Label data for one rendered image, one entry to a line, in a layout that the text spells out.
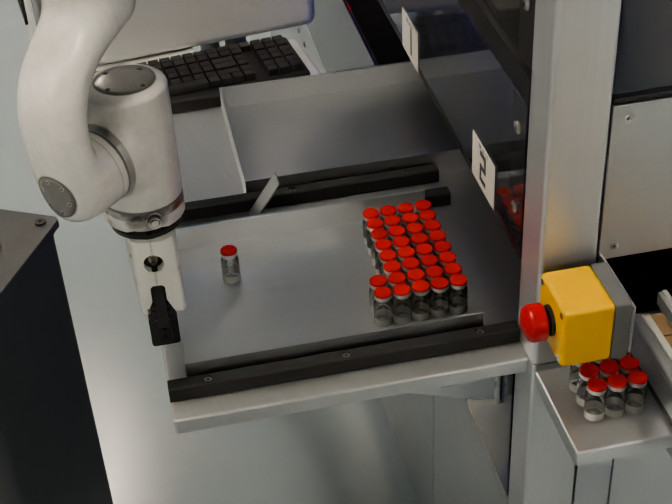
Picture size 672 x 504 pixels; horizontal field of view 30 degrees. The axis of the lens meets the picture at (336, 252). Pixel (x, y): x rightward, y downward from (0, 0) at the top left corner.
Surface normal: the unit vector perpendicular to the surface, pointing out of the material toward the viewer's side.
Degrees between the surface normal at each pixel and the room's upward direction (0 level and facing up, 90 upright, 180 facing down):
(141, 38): 90
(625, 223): 90
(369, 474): 0
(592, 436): 0
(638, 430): 0
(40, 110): 62
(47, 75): 49
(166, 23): 90
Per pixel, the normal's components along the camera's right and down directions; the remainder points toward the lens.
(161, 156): 0.78, 0.35
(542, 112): -0.98, 0.16
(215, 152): -0.04, -0.80
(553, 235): 0.21, 0.58
